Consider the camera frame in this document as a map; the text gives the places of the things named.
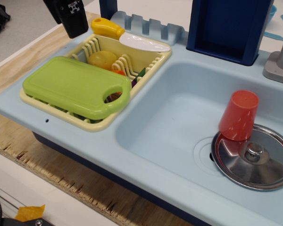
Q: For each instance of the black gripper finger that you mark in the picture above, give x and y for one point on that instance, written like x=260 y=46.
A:
x=50 y=4
x=71 y=14

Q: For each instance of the yellow handled white toy knife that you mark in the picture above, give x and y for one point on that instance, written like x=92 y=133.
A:
x=105 y=27

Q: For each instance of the green plastic cutting board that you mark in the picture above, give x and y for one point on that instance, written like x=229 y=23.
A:
x=78 y=87

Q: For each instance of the wooden board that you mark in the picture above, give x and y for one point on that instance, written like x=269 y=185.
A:
x=73 y=195

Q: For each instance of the yellow toy potato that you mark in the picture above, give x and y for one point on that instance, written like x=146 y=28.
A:
x=102 y=59

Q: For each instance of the orange toy vegetable piece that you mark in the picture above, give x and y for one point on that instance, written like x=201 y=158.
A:
x=119 y=72

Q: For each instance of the cream plastic dish rack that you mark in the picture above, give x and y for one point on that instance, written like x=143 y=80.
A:
x=129 y=60

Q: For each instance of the purple green toy vegetable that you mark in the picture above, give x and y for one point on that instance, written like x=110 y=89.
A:
x=138 y=77

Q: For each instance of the light blue toy sink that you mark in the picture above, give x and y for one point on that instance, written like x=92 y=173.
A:
x=161 y=141

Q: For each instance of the dark blue plastic box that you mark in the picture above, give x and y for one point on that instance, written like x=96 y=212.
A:
x=231 y=30

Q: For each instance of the red plastic cup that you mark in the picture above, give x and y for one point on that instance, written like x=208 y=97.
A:
x=238 y=118

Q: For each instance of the yellow tape piece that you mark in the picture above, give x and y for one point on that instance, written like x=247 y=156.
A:
x=30 y=213

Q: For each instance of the shiny metal pot lid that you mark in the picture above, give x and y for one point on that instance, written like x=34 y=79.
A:
x=255 y=163

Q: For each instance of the dark metal bracket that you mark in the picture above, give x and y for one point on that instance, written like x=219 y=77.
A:
x=34 y=222

